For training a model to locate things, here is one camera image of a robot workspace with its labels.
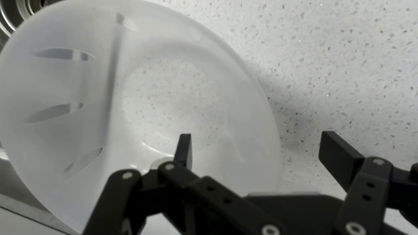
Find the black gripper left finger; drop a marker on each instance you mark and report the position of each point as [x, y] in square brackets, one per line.
[131, 196]

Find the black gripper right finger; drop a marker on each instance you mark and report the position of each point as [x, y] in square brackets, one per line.
[370, 187]

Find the translucent white plastic bowl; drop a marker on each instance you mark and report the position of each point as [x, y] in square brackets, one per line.
[174, 86]

